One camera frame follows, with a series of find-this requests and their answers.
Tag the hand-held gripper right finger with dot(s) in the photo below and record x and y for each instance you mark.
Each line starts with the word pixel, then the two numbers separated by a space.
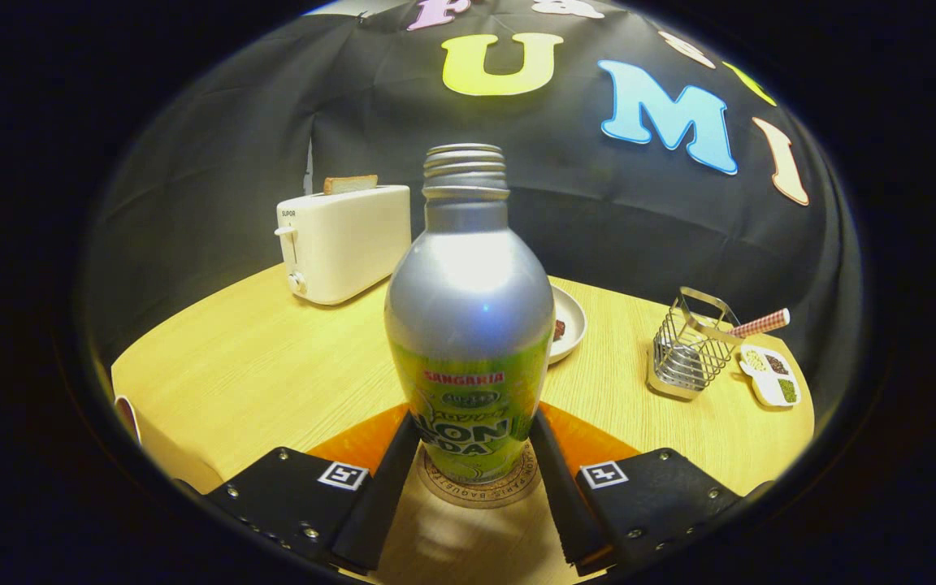
pixel 556 487

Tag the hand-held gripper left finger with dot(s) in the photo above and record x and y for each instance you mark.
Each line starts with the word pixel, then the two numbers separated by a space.
pixel 391 487

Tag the round brown cork coaster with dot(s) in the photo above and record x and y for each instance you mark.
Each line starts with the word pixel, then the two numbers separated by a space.
pixel 480 494

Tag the silver bottle with green label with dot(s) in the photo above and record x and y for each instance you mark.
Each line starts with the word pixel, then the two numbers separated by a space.
pixel 468 301

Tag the brown food piece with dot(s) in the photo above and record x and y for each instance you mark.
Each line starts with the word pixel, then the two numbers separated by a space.
pixel 559 330

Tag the wooden table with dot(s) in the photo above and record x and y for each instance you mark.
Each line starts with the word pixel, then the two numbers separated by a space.
pixel 273 366

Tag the small white plate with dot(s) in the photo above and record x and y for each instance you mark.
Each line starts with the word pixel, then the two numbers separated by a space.
pixel 574 313

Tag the white seasoning dish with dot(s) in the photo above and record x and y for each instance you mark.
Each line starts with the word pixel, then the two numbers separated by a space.
pixel 769 378

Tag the cream white toaster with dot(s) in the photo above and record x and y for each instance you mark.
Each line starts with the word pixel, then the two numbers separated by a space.
pixel 346 244

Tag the black backdrop cloth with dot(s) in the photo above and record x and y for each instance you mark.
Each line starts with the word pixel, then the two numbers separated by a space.
pixel 598 219

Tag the slice of toast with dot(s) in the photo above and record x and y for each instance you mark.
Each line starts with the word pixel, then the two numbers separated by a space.
pixel 350 184

